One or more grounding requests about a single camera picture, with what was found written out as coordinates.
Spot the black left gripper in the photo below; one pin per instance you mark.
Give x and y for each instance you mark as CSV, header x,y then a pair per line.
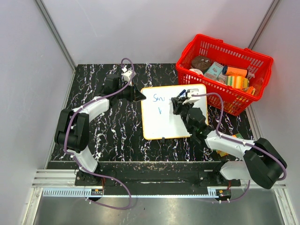
x,y
138,95

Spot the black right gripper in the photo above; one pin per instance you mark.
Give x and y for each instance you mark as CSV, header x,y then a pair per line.
x,y
178,105

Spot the yellow framed whiteboard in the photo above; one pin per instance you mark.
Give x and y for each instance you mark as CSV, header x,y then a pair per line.
x,y
158,120

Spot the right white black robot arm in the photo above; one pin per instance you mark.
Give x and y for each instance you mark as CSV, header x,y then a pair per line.
x,y
260,161

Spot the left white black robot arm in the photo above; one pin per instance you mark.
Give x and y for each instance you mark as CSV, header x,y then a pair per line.
x,y
72,132

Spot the white round lid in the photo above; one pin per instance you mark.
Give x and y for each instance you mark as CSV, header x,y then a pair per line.
x,y
197,71

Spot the brown round package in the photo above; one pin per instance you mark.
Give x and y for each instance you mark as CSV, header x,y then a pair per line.
x,y
201,62

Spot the teal white box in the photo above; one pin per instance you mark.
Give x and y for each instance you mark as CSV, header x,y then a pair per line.
x,y
214,71

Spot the orange blue can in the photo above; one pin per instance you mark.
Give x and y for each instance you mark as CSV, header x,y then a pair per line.
x,y
234,71

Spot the yellow green sponge pack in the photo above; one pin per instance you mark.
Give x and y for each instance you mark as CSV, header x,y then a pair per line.
x,y
237,82

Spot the orange sponge package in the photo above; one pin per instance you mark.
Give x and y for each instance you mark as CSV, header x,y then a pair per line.
x,y
223,154

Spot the red plastic shopping basket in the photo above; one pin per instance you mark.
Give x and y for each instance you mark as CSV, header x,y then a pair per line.
x,y
235,101

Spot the small orange box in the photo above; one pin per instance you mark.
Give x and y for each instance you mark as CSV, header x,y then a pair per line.
x,y
250,90

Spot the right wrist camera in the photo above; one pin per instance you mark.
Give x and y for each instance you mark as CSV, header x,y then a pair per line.
x,y
192,96

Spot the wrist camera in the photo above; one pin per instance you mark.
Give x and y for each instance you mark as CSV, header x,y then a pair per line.
x,y
192,96
127,74

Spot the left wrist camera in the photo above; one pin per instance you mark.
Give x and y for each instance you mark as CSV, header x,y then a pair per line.
x,y
127,74

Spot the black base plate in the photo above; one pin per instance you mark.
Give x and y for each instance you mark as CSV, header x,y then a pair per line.
x,y
203,174

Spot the white slotted cable duct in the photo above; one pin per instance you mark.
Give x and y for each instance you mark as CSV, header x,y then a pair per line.
x,y
140,192

